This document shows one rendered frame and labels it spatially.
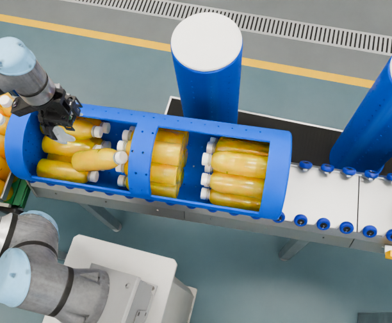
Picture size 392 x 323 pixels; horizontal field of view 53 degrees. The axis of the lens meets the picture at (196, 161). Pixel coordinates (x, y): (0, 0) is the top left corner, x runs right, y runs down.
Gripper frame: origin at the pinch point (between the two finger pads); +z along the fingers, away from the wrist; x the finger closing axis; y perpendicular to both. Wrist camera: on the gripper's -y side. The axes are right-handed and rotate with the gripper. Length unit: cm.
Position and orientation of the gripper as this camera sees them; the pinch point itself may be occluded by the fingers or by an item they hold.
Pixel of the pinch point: (65, 130)
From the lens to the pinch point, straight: 114.1
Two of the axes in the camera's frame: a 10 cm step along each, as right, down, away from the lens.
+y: 9.8, 1.4, -1.3
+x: 1.8, -9.2, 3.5
